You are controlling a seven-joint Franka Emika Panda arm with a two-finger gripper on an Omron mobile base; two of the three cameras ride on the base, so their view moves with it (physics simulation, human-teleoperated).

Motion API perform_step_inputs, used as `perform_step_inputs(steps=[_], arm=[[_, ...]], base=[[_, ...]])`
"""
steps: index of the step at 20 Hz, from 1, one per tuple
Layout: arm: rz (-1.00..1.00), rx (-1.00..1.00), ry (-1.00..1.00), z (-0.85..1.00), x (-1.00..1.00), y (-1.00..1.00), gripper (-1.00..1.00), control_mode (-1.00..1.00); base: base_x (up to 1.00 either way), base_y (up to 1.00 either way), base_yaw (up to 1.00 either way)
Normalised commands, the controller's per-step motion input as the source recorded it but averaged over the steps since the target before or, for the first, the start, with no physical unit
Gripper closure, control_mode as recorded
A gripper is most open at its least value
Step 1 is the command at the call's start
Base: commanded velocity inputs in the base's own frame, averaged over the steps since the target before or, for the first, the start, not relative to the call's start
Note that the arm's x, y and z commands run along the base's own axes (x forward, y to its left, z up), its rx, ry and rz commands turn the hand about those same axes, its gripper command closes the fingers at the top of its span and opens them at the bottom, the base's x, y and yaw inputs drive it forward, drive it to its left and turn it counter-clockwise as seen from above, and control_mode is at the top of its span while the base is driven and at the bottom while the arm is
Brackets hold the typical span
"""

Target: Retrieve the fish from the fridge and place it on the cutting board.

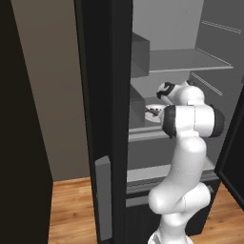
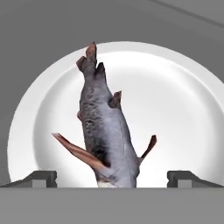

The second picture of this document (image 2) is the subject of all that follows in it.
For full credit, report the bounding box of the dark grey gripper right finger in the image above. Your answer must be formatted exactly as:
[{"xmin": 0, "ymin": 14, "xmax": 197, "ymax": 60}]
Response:
[{"xmin": 166, "ymin": 170, "xmax": 224, "ymax": 189}]

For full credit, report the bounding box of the white round plate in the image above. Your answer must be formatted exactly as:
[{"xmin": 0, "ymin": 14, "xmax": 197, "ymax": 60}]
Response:
[{"xmin": 6, "ymin": 40, "xmax": 224, "ymax": 189}]

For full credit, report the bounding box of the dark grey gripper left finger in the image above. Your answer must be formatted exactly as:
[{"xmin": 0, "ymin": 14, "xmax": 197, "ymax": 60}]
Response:
[{"xmin": 0, "ymin": 170, "xmax": 58, "ymax": 189}]

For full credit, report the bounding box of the grey fish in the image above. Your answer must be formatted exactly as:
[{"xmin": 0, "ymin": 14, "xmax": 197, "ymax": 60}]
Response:
[{"xmin": 52, "ymin": 41, "xmax": 158, "ymax": 189}]

